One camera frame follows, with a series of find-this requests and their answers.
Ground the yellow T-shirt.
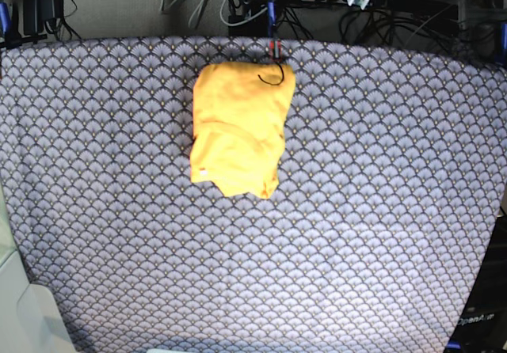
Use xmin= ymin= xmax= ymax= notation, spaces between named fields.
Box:
xmin=189 ymin=62 xmax=296 ymax=199

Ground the red centre table clamp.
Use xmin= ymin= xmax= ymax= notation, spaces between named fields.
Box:
xmin=269 ymin=38 xmax=283 ymax=63

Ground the white plastic bin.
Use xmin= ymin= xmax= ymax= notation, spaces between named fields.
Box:
xmin=1 ymin=199 xmax=75 ymax=352

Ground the blue fan-patterned tablecloth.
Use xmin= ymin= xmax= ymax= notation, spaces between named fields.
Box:
xmin=1 ymin=37 xmax=506 ymax=352

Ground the black OpenArm case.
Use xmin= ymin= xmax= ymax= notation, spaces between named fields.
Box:
xmin=444 ymin=216 xmax=506 ymax=352

